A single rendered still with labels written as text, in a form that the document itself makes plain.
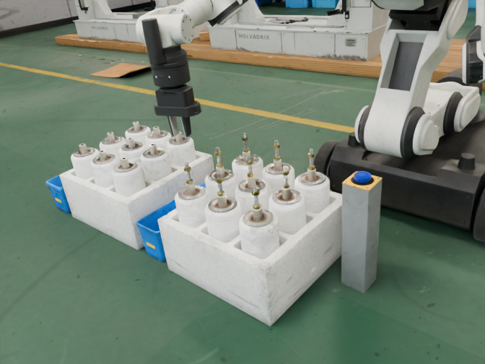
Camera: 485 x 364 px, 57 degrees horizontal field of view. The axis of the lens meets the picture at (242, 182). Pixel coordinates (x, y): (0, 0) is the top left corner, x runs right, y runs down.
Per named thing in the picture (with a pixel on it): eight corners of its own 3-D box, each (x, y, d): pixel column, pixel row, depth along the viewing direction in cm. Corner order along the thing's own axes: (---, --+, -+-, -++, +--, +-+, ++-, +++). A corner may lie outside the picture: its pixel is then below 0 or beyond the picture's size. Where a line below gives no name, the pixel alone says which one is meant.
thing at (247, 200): (280, 238, 130) (276, 184, 122) (256, 253, 125) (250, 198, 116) (258, 226, 137) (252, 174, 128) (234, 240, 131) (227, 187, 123)
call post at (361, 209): (353, 269, 126) (356, 172, 111) (377, 279, 121) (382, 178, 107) (340, 283, 121) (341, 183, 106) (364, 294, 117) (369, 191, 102)
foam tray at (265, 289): (250, 210, 158) (246, 165, 150) (348, 247, 135) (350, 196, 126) (167, 269, 134) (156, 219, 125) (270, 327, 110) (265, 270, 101)
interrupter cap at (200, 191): (208, 187, 124) (208, 185, 124) (200, 201, 118) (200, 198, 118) (183, 186, 126) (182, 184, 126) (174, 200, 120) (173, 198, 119)
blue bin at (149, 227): (207, 211, 161) (203, 182, 155) (229, 219, 154) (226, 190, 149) (141, 253, 142) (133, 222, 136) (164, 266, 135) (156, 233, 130)
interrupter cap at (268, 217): (249, 209, 112) (248, 206, 112) (277, 213, 109) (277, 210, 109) (237, 226, 106) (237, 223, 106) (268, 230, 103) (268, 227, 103)
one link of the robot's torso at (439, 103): (417, 84, 159) (354, 102, 125) (477, 90, 147) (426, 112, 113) (411, 126, 164) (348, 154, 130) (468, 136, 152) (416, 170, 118)
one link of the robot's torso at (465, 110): (421, 111, 169) (424, 77, 163) (478, 120, 157) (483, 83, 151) (398, 130, 156) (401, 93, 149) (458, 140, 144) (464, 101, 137)
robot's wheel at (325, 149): (338, 179, 173) (339, 131, 163) (350, 182, 170) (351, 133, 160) (311, 202, 160) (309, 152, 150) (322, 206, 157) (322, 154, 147)
